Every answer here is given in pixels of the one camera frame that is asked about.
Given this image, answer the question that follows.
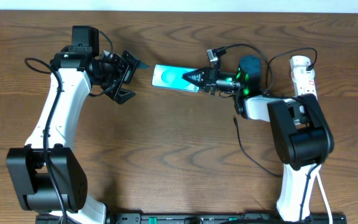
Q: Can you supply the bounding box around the black charging cable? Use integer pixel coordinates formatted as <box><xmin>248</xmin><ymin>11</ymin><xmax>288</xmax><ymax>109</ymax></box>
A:
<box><xmin>232</xmin><ymin>47</ymin><xmax>318</xmax><ymax>178</ymax></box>

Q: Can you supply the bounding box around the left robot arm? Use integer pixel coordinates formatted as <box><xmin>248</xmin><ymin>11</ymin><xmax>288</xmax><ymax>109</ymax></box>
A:
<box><xmin>6</xmin><ymin>26</ymin><xmax>144</xmax><ymax>223</ymax></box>

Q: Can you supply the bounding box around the smartphone with teal screen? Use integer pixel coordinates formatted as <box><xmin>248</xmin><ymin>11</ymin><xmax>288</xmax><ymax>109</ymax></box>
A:
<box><xmin>152</xmin><ymin>64</ymin><xmax>199</xmax><ymax>92</ymax></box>

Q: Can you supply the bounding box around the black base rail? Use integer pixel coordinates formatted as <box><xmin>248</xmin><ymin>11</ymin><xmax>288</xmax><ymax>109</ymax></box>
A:
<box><xmin>35</xmin><ymin>212</ymin><xmax>347</xmax><ymax>224</ymax></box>

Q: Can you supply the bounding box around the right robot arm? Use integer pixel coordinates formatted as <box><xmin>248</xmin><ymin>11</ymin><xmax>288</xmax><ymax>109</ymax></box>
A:
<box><xmin>182</xmin><ymin>55</ymin><xmax>334</xmax><ymax>222</ymax></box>

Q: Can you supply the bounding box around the white charger plug adapter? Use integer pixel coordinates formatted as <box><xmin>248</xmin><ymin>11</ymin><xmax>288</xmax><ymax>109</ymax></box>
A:
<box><xmin>290</xmin><ymin>55</ymin><xmax>315</xmax><ymax>80</ymax></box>

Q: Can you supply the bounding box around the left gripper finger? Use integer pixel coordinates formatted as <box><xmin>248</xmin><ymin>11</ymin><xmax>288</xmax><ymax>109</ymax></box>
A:
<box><xmin>122</xmin><ymin>50</ymin><xmax>149</xmax><ymax>69</ymax></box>
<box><xmin>114</xmin><ymin>89</ymin><xmax>135</xmax><ymax>105</ymax></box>

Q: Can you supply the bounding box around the white power strip cord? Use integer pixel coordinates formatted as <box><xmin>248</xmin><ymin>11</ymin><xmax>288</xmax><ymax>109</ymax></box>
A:
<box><xmin>314</xmin><ymin>169</ymin><xmax>334</xmax><ymax>224</ymax></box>

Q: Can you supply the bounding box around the white power strip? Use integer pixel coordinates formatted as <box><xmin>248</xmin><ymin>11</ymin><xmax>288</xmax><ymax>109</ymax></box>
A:
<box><xmin>291</xmin><ymin>67</ymin><xmax>317</xmax><ymax>96</ymax></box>

